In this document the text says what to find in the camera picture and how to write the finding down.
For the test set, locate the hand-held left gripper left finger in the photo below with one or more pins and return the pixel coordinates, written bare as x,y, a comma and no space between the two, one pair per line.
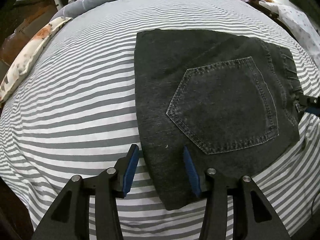
130,170

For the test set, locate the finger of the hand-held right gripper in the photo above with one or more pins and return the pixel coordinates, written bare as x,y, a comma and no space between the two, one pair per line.
313,111
310,100

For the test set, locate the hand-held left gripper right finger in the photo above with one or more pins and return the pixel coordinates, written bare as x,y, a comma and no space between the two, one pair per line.
192,172

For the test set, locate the black denim pants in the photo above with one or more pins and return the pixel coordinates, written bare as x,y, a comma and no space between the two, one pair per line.
200,80

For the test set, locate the grey white striped bed sheet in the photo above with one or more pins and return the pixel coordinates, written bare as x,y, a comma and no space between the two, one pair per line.
87,92

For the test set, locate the floral pillow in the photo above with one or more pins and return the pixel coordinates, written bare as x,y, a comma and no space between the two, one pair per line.
30,55

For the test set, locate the dark wooden headboard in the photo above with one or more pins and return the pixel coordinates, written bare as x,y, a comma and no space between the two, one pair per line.
27,22

